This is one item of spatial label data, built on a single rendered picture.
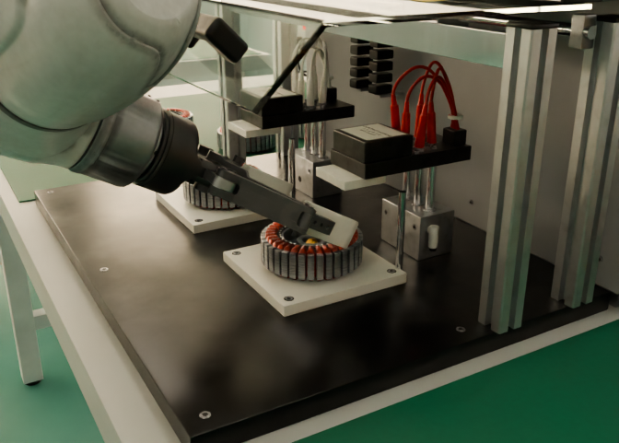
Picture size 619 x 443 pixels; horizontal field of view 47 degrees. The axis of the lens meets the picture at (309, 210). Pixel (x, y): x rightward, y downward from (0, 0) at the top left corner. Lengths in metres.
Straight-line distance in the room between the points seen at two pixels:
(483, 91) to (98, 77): 0.56
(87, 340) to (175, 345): 0.11
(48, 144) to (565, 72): 0.52
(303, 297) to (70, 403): 1.33
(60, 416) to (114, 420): 1.32
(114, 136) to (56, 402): 1.44
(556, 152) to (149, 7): 0.53
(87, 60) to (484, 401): 0.42
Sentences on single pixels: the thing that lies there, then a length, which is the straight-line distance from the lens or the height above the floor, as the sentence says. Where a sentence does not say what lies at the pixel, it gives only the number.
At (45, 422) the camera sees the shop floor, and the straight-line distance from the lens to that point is 1.94.
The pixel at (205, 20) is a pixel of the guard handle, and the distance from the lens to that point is 0.55.
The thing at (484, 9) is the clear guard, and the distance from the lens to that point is 0.59.
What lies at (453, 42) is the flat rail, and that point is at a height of 1.03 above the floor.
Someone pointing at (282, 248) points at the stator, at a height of 0.82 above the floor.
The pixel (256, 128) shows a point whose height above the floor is 0.88.
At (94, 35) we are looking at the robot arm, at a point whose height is 1.07.
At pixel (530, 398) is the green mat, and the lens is 0.65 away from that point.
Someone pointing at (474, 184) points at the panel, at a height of 0.82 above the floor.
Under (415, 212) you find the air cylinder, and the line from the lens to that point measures 0.82.
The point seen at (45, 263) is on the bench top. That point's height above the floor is 0.75.
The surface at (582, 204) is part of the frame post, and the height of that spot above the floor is 0.88.
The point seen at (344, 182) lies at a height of 0.88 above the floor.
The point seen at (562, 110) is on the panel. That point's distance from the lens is 0.81.
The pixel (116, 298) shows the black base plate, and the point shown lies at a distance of 0.76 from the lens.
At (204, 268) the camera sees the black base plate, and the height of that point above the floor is 0.77.
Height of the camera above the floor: 1.12
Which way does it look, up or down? 21 degrees down
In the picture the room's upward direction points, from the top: straight up
